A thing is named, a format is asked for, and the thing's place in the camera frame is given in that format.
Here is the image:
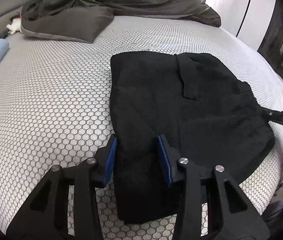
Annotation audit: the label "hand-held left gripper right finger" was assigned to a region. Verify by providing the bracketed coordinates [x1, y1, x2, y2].
[156, 134, 272, 240]

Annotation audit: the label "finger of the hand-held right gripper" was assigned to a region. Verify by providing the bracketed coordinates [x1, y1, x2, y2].
[258, 107, 283, 125]

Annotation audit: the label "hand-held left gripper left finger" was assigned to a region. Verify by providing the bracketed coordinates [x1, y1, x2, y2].
[5, 134, 118, 240]

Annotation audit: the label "black pants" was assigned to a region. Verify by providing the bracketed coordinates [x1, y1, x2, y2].
[110, 51, 275, 225]

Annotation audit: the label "dark open shelf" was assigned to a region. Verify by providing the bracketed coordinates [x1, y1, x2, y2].
[258, 0, 283, 88]

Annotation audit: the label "bed with honeycomb sheet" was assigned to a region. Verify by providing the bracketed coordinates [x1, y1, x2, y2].
[0, 15, 283, 240]

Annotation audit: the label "person's dark clothing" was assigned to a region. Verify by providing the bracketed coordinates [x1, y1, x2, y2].
[261, 185, 283, 228]

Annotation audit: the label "white wardrobe door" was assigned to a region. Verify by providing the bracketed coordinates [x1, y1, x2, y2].
[235, 0, 277, 52]

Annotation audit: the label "dark grey duvet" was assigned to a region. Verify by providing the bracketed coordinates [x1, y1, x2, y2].
[21, 0, 222, 43]

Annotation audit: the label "white plush toy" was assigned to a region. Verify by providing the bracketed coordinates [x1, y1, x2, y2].
[6, 19, 23, 34]

